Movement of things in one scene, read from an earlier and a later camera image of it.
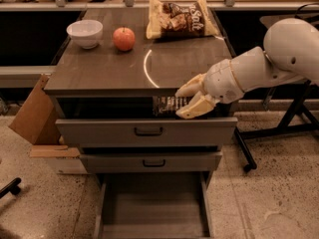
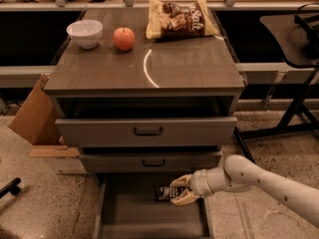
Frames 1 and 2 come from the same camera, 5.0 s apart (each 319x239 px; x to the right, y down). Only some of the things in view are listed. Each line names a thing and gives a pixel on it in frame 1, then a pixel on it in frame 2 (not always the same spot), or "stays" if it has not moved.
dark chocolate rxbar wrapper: x=167 y=106 → x=164 y=193
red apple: x=124 y=39 stays
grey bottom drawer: x=154 y=205 stays
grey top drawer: x=148 y=132 stays
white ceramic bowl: x=86 y=33 stays
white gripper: x=220 y=82 → x=198 y=183
